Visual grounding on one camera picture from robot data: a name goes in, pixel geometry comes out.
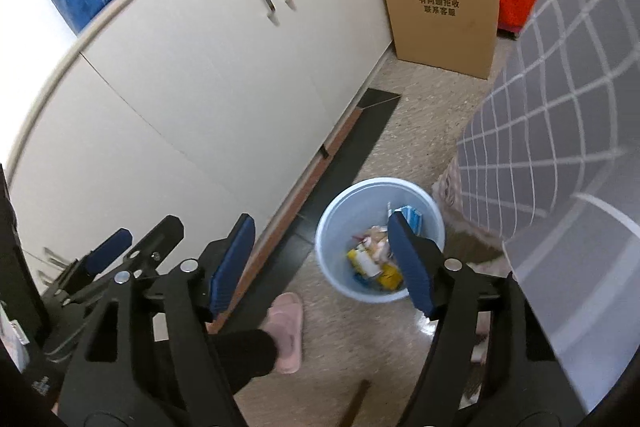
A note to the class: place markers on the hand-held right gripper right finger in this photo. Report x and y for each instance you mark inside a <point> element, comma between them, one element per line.
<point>415,262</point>

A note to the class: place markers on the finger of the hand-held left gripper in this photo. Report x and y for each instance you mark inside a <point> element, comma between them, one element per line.
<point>107,249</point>
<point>160,237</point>

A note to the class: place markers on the yellow blue carton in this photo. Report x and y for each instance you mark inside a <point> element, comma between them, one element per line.
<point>362,259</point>

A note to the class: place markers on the pink slipper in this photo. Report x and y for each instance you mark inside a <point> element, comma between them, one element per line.
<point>287,327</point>

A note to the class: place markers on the person's black trouser leg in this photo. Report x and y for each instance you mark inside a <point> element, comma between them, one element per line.
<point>245,352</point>

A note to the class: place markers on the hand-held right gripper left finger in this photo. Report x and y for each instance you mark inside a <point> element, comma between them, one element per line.
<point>232,267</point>

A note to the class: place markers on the pink printed table skirt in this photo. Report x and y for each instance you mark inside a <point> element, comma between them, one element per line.
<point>450,192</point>

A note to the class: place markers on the blue plastic bucket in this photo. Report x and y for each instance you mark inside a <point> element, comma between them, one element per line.
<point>335,247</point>

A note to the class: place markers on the grey checked tablecloth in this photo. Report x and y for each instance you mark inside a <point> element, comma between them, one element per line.
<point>560,107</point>

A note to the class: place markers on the white floor cabinet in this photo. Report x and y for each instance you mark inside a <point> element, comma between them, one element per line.
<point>175,82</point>

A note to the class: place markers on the black flat panel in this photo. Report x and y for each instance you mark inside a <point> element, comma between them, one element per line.
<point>17,257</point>

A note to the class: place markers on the blue white carton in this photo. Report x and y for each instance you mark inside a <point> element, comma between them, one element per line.
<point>414,217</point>

